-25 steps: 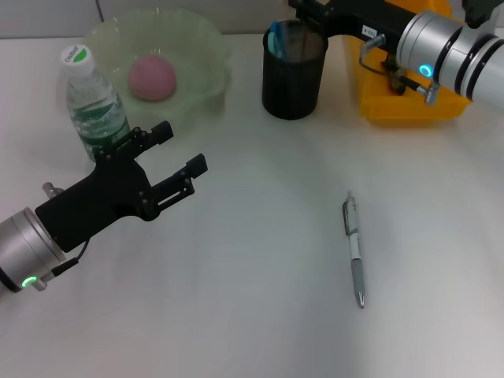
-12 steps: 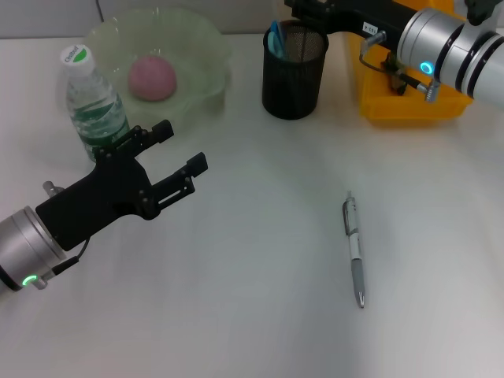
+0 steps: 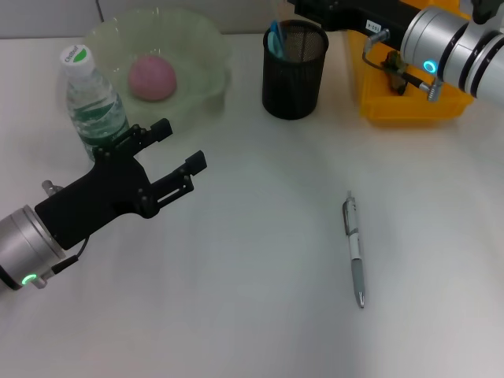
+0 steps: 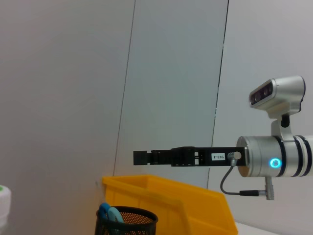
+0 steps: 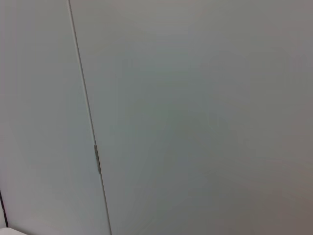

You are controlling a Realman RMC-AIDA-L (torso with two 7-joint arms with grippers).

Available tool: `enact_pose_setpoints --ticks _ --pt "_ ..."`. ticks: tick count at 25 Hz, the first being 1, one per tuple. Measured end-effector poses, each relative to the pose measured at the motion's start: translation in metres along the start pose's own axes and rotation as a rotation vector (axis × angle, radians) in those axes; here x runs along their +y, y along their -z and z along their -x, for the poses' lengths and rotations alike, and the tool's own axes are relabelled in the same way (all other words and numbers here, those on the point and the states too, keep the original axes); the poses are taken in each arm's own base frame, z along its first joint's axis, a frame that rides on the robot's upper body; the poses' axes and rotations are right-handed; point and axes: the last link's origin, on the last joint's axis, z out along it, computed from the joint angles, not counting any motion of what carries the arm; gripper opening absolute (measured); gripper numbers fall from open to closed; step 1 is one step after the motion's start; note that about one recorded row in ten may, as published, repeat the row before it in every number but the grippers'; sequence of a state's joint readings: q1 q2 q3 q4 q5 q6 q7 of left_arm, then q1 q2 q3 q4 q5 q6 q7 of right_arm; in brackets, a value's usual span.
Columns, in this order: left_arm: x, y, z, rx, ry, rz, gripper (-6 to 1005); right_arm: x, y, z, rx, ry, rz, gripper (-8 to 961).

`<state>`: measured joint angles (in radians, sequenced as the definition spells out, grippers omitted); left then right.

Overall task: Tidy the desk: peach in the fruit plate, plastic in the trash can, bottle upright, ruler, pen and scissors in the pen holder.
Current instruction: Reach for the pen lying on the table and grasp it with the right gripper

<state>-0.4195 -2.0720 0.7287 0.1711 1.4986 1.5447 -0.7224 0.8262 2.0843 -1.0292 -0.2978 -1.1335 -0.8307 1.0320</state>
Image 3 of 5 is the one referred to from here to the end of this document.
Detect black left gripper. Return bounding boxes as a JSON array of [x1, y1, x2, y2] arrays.
[[34, 119, 209, 250]]

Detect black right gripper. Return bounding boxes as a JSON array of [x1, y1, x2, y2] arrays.
[[287, 0, 424, 40]]

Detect blue scissors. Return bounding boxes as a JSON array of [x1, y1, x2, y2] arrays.
[[267, 20, 292, 62]]

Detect clear bottle green label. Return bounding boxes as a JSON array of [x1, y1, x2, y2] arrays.
[[58, 44, 131, 162]]

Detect pink peach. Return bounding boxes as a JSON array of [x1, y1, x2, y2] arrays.
[[128, 54, 177, 102]]

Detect green plastic wrapper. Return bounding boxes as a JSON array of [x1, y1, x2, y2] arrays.
[[384, 50, 410, 95]]

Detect black mesh pen holder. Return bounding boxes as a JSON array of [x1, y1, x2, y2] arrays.
[[261, 19, 329, 120]]

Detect translucent green fruit plate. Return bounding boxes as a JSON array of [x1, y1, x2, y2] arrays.
[[84, 8, 233, 133]]

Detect silver pen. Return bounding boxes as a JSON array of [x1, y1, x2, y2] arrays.
[[341, 191, 368, 310]]

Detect yellow plastic bin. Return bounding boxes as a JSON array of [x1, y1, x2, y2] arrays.
[[346, 29, 476, 127]]

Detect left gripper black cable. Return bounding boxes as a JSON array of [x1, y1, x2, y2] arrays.
[[37, 235, 90, 291]]

